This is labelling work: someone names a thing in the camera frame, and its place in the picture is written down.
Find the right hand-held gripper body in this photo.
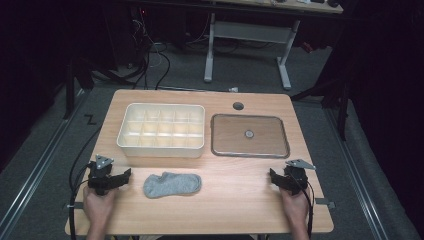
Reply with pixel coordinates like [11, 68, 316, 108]
[282, 158, 317, 197]

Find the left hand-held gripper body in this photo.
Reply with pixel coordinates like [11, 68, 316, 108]
[86, 153, 116, 197]

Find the grey ankle sock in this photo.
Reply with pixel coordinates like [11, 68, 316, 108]
[142, 171, 203, 200]

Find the person's right hand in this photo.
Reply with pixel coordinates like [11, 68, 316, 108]
[278, 186, 311, 232]

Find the person's left hand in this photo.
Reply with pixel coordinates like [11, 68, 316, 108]
[82, 185, 118, 232]

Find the grey tape strip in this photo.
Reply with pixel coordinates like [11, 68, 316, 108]
[62, 201, 85, 211]
[314, 197, 337, 210]

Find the white divided storage box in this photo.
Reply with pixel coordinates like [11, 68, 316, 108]
[116, 102, 206, 159]

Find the clear lid with round knob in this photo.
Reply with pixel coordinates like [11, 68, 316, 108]
[210, 113, 291, 160]

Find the black stand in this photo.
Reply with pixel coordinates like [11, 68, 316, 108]
[289, 63, 352, 142]
[62, 55, 98, 121]

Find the small red object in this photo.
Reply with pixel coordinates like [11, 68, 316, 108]
[300, 41, 315, 55]

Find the wooden desk with white legs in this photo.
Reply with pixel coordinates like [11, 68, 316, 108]
[202, 0, 345, 91]

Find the right hand-held gripper black cable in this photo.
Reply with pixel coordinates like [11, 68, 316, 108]
[293, 173, 316, 240]

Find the thin black cable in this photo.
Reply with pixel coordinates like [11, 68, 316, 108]
[68, 125, 103, 193]

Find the metal floor rail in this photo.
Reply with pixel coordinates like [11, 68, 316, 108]
[0, 89, 88, 240]
[324, 106, 390, 240]

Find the bundle of dark cables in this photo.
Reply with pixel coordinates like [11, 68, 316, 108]
[124, 8, 173, 91]

